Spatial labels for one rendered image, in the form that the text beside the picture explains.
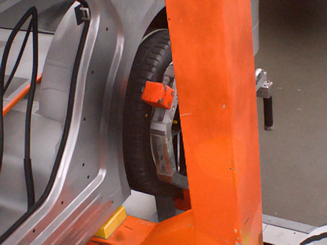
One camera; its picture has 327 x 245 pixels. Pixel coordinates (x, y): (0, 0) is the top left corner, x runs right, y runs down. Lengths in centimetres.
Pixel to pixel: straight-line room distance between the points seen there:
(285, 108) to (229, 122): 254
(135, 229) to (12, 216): 43
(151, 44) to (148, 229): 67
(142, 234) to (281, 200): 131
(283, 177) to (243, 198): 174
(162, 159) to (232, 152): 67
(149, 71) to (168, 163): 33
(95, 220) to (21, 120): 47
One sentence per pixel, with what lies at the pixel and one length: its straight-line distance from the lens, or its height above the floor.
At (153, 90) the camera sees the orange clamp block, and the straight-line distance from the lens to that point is 219.
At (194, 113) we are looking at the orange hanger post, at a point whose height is 128.
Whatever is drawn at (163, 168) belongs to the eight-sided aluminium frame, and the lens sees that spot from 237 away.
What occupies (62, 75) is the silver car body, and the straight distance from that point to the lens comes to 226.
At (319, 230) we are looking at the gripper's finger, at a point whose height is 123.
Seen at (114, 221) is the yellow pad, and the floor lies 72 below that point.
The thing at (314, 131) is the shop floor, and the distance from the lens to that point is 394.
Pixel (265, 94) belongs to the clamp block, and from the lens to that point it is 248.
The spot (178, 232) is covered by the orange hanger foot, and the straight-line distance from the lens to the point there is 204.
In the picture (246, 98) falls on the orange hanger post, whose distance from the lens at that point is 172.
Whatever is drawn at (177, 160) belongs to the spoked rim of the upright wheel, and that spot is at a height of 66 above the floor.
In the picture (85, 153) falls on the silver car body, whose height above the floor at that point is 103.
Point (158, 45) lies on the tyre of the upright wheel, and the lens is 235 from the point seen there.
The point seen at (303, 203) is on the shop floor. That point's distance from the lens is 339.
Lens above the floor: 214
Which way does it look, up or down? 31 degrees down
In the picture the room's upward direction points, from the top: 8 degrees counter-clockwise
